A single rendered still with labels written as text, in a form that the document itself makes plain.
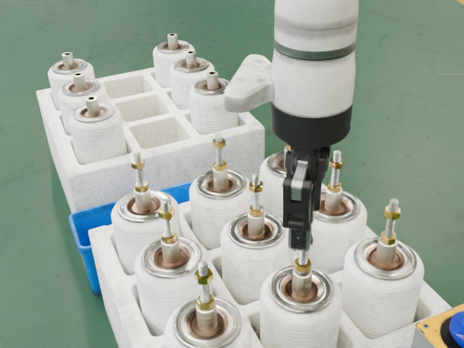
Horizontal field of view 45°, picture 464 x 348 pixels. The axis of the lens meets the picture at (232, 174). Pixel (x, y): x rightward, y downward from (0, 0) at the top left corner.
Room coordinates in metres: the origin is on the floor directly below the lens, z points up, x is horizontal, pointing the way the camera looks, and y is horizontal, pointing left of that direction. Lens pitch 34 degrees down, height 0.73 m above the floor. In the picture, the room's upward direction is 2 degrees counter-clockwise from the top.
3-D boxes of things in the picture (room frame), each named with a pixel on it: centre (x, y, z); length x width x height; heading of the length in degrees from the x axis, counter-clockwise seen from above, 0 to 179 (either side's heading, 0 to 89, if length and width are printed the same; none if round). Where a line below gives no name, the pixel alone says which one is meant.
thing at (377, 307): (0.51, -0.18, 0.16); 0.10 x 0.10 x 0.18
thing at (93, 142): (0.93, 0.25, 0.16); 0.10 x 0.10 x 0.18
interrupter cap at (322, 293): (0.47, -0.08, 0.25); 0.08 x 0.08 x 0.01
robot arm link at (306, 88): (0.47, -0.06, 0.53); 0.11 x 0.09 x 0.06; 73
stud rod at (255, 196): (0.58, -0.03, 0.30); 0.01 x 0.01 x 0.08
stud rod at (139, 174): (0.64, 0.13, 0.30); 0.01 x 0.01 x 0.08
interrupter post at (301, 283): (0.47, -0.08, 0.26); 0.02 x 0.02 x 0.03
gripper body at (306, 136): (0.47, -0.08, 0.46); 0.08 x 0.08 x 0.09
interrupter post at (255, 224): (0.58, -0.03, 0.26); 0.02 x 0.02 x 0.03
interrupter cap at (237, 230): (0.58, -0.03, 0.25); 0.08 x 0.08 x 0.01
